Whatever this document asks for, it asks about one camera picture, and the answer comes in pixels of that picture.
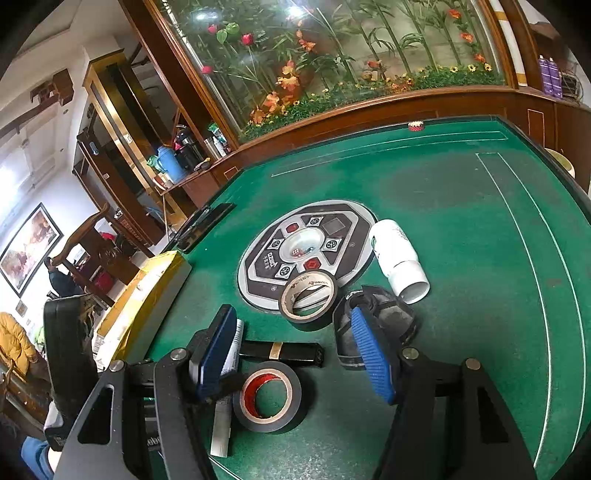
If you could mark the wooden partition counter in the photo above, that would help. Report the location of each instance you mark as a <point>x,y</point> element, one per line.
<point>461,104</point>

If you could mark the yellow-taped cardboard box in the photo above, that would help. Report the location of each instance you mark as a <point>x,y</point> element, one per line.
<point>147,295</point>

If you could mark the wooden glass cabinet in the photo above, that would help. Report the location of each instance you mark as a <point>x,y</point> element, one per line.
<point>115,138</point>

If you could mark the red white chip stack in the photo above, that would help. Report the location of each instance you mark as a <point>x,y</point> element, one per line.
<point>414,125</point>

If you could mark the blue cloth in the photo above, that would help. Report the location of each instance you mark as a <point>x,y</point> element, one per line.
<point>34,457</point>

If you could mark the black tape roll beige core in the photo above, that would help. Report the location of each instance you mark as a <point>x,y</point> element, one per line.
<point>304,324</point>

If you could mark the wooden chair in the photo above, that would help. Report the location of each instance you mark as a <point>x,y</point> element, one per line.
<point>87,235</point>

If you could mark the grey black table control panel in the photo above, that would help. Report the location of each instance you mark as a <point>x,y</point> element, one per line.
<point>272,272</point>

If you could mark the black tape roll red core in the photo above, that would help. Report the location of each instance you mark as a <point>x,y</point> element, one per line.
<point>286,415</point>

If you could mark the white yellow pole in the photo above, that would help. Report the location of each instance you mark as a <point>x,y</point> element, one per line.
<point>510,37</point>

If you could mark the white marker pen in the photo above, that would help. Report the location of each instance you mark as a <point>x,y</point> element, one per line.
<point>221,429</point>

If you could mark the white bottle green label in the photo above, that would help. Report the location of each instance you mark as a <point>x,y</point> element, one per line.
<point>397,258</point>

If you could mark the wooden wall bracket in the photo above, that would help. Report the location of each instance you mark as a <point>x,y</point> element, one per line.
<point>51,90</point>

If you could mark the black thermos jug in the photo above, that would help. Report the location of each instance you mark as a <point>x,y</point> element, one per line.
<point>189,152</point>

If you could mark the white bucket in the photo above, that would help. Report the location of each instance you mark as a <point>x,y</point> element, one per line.
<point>561,161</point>

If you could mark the black pen with gold band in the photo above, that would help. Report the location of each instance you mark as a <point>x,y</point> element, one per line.
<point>300,353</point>

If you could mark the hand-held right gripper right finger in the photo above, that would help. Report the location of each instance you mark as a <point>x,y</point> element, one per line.
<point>374,355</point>

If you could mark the artificial flower display case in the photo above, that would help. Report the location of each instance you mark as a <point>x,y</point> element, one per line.
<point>346,55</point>

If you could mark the black table edge tray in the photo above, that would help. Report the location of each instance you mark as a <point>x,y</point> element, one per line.
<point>203,226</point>

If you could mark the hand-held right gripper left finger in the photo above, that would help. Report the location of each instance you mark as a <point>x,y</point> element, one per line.
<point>214,360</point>

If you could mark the purple spray bottle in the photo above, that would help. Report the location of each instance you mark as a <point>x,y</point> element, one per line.
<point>555,78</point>
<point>545,74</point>

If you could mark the blue kettle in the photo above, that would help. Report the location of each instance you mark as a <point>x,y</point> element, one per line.
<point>168,161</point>

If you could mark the framed wall picture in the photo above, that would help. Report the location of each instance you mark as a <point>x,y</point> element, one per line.
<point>27,249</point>

